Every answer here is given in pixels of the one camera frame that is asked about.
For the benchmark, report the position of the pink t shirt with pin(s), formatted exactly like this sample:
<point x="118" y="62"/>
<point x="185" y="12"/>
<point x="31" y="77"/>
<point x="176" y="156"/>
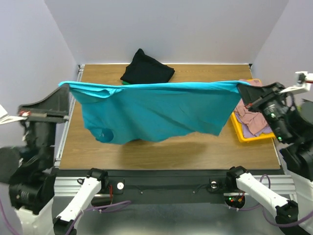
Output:
<point x="254" y="120"/>

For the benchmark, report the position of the yellow plastic tray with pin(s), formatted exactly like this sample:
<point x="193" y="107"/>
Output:
<point x="239" y="132"/>

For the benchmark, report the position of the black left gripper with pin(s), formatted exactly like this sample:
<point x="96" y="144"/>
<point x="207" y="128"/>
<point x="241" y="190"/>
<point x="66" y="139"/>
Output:
<point x="55" y="105"/>

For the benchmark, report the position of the aluminium left side rail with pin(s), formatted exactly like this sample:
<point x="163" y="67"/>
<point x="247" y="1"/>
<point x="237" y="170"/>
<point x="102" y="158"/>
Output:
<point x="67" y="124"/>

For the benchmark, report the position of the lavender t shirt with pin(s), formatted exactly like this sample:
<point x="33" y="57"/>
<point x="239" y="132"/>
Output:
<point x="247" y="134"/>

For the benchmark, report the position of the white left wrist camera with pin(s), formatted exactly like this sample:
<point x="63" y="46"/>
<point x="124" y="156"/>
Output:
<point x="5" y="118"/>

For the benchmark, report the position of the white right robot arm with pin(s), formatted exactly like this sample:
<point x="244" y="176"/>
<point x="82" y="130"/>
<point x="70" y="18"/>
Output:
<point x="286" y="200"/>

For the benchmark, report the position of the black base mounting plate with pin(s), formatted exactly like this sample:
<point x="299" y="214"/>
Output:
<point x="169" y="186"/>

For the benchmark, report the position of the turquoise t shirt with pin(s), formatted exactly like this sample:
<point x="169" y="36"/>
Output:
<point x="154" y="112"/>

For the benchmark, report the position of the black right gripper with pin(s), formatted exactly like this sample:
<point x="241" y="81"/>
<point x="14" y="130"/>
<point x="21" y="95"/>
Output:
<point x="259" y="100"/>

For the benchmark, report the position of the folded black t shirt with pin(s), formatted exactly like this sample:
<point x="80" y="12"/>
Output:
<point x="144" y="69"/>

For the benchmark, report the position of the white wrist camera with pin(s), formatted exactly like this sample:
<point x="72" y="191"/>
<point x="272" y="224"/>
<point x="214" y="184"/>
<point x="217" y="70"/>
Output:
<point x="303" y="83"/>
<point x="5" y="118"/>

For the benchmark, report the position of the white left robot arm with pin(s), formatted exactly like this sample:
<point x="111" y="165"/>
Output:
<point x="32" y="192"/>

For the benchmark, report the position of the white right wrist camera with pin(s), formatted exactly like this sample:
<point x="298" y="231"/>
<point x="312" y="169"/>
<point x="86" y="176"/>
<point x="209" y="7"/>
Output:
<point x="303" y="83"/>

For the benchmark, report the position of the aluminium front frame rail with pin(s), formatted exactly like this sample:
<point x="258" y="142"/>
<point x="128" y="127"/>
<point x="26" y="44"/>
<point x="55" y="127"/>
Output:
<point x="68" y="186"/>

